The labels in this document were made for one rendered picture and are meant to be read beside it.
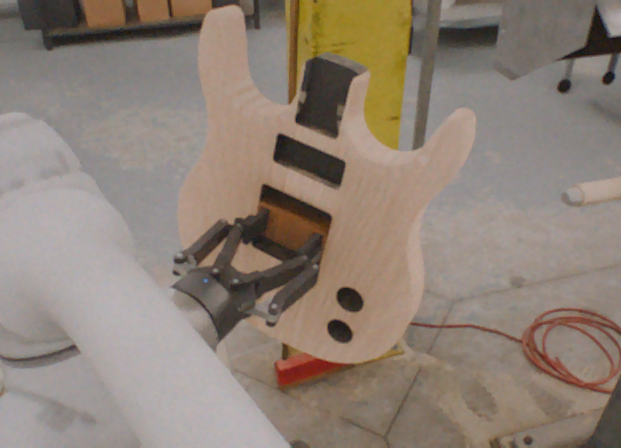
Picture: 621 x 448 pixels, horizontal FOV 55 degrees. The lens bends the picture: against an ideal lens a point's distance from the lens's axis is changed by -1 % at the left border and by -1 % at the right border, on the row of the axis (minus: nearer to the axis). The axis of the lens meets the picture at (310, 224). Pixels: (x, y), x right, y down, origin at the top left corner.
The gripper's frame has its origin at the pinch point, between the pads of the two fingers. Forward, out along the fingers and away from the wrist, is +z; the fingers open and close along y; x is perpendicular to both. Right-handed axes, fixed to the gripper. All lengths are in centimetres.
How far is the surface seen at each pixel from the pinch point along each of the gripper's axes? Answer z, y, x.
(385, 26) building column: 95, -26, 1
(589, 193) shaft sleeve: 27.3, 31.2, 8.0
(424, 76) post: 184, -33, -37
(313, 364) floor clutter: 85, -16, -112
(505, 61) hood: 30.1, 13.7, 20.3
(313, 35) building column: 82, -39, -3
